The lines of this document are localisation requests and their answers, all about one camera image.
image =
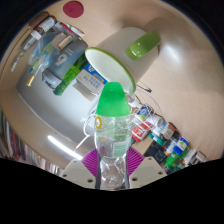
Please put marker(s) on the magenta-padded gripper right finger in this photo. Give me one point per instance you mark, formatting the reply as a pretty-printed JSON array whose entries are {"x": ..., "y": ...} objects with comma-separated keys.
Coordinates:
[{"x": 146, "y": 170}]

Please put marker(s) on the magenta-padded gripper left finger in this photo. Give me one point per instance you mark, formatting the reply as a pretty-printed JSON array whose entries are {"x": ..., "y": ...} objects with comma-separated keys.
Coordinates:
[{"x": 75, "y": 171}]

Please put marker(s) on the clear bottle with green cap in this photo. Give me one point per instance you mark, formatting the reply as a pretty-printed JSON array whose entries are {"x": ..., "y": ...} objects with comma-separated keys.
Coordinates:
[{"x": 112, "y": 133}]

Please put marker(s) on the white LED light bar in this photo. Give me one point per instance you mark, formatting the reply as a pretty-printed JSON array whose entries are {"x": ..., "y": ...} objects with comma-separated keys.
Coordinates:
[{"x": 63, "y": 146}]

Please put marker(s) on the white container with red label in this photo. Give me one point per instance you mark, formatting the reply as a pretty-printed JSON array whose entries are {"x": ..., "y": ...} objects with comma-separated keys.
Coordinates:
[{"x": 141, "y": 131}]

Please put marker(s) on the blue and white bottle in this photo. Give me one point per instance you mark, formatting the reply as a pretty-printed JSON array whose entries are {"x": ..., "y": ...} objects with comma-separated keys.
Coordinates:
[{"x": 182, "y": 145}]

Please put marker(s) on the white and blue carton box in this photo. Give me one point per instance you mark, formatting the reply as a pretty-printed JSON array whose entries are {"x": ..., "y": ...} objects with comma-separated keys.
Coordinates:
[{"x": 90, "y": 80}]

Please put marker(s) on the grey shaker bottle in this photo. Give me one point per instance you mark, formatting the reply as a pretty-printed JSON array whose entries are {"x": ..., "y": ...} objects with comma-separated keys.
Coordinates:
[{"x": 65, "y": 58}]

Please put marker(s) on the flat round red coaster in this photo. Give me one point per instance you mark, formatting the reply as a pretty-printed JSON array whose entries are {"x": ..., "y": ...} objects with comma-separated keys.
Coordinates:
[{"x": 73, "y": 9}]

